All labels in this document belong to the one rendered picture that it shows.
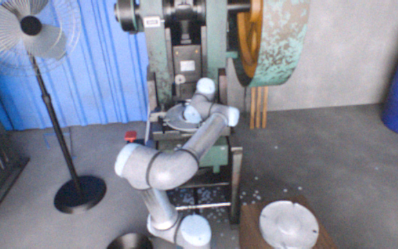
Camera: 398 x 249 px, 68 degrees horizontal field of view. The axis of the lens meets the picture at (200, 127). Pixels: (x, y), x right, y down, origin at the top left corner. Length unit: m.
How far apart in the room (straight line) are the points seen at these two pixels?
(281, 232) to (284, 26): 0.97
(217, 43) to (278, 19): 0.38
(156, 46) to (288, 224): 1.11
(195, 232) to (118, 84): 2.02
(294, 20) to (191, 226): 0.90
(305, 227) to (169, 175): 0.95
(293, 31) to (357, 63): 2.21
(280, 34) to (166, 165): 0.70
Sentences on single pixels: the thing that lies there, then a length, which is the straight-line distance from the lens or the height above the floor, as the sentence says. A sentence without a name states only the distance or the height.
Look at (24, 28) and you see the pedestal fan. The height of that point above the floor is 1.29.
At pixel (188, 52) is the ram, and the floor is 1.13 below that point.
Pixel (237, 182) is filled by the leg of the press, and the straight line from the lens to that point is 1.80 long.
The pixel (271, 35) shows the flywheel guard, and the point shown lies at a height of 1.30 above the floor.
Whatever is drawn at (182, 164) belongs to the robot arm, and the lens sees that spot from 0.91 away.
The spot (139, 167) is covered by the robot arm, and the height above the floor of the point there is 1.06.
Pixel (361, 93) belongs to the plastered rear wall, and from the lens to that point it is 3.65.
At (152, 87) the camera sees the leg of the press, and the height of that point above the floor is 0.80.
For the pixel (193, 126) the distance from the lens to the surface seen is 1.59.
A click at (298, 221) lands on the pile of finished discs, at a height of 0.39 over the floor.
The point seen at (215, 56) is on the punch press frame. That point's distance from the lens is 1.54.
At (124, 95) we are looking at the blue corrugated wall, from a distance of 3.05.
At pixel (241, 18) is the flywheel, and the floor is 1.20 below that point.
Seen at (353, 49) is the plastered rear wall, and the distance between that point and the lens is 3.36.
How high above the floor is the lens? 1.65
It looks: 33 degrees down
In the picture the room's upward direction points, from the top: 2 degrees counter-clockwise
